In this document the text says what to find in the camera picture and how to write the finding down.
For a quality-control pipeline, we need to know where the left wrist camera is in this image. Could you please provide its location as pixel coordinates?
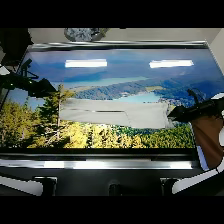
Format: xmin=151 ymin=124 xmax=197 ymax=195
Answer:
xmin=19 ymin=58 xmax=38 ymax=80

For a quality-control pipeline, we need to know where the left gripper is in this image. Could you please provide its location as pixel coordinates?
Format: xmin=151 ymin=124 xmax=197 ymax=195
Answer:
xmin=27 ymin=77 xmax=58 ymax=99

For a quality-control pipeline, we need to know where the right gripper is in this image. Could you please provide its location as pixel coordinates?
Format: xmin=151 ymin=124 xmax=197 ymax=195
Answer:
xmin=167 ymin=105 xmax=196 ymax=123

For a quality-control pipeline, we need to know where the white T-shirt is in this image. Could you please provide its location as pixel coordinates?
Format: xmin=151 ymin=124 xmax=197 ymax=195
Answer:
xmin=59 ymin=97 xmax=175 ymax=130

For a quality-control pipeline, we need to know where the brown garment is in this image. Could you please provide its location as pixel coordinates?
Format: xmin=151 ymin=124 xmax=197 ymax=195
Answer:
xmin=191 ymin=115 xmax=224 ymax=170

